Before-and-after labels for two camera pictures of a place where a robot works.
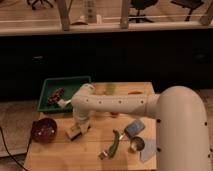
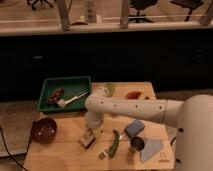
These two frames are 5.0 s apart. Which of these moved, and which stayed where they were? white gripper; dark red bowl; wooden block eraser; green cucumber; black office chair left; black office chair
Moved: wooden block eraser; white gripper
Stayed: dark red bowl; black office chair left; green cucumber; black office chair
